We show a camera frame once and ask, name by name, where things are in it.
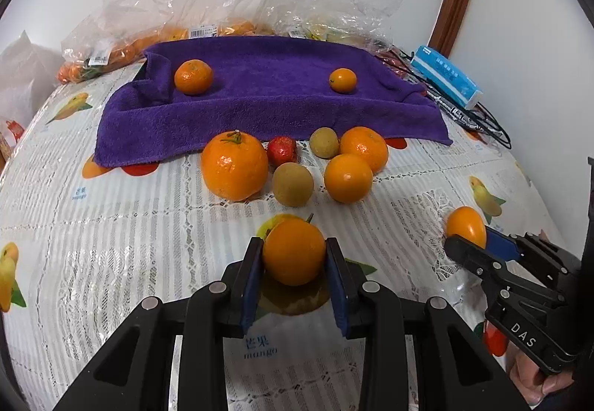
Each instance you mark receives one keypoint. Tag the purple towel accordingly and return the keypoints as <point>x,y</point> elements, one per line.
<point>278,114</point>

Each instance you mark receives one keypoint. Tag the orange with green stem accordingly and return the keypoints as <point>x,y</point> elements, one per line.
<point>193,77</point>

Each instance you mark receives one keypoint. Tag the red box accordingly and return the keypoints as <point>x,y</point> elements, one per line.
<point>14,130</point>

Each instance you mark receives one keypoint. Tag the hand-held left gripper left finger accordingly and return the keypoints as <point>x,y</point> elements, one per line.
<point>250,286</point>

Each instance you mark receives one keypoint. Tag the white lace printed tablecloth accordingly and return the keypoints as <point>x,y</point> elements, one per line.
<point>116,230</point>

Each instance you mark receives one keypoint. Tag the white plastic bag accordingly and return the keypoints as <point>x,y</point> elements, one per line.
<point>23,68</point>

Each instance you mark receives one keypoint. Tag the small orange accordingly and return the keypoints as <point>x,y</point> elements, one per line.
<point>343,80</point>

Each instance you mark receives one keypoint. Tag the blue and white tissue pack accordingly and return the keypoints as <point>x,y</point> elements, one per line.
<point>445,77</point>

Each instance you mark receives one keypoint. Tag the round brown kiwi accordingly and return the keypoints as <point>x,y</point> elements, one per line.
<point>292,184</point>
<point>324,142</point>

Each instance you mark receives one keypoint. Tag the wooden cabinet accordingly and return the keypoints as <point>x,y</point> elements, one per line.
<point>4,153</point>

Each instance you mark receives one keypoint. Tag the large orange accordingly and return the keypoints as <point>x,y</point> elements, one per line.
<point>234,165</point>

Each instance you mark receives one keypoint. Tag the person's right hand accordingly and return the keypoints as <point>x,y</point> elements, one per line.
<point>529,374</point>

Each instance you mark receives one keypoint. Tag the patterned grey pouch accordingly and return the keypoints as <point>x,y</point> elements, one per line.
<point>457,112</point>

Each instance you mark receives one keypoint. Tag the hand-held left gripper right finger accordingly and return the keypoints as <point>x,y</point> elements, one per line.
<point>336,286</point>

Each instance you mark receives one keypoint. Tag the clear bag of red produce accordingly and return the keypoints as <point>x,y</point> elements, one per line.
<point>394,63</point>

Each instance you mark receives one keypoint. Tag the red strawberry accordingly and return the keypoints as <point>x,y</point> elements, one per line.
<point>281,150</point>

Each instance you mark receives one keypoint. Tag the clear bag of yellow produce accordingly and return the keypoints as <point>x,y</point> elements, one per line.
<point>334,7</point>

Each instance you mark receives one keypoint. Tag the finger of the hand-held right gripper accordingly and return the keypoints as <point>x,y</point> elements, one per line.
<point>468,255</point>
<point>499,244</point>

